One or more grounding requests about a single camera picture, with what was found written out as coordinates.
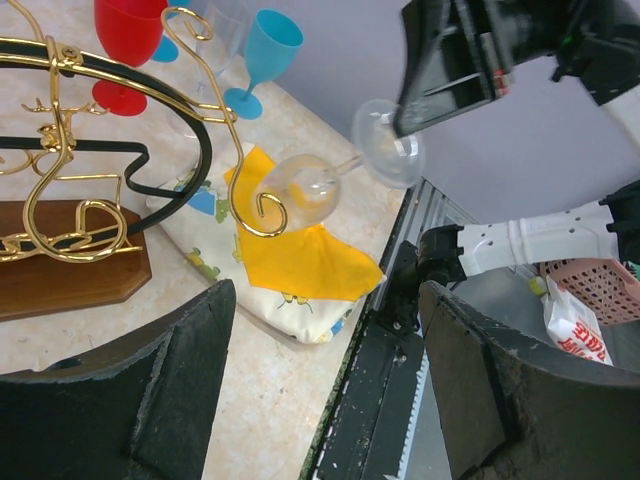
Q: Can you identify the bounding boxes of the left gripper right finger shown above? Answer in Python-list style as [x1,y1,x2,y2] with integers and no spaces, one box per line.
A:
[419,282,639,479]

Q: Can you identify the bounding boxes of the blue wine glass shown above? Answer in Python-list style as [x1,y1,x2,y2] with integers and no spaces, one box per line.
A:
[151,0,192,63]
[224,9,304,120]

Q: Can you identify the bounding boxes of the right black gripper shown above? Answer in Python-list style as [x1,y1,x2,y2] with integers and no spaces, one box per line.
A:
[393,1,560,136]

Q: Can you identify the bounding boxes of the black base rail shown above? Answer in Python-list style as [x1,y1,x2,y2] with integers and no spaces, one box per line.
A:
[299,304,427,479]

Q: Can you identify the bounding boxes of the clear wine glass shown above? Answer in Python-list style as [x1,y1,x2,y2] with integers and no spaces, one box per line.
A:
[169,0,249,104]
[253,99,426,233]

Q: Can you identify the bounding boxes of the gold wire glass rack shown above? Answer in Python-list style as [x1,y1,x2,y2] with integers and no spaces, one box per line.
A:
[0,0,290,321]

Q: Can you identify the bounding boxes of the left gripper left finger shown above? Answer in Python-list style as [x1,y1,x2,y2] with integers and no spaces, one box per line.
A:
[1,280,236,479]

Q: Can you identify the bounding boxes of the yellow floral cloth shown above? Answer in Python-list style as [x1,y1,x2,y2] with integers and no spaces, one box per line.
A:
[161,143,386,344]

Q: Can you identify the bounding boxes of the white red printed bag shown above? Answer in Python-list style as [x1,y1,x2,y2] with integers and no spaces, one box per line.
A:
[542,276,613,366]

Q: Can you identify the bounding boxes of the red wine glass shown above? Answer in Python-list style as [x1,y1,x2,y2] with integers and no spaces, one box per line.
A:
[92,0,168,117]

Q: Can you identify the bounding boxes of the pink plastic basket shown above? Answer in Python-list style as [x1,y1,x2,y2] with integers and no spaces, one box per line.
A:
[538,259,639,326]

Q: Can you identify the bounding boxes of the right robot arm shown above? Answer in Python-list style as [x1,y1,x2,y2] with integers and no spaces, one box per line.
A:
[393,1,639,285]

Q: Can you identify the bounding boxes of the aluminium frame rail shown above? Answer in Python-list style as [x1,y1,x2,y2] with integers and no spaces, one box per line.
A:
[369,179,474,310]

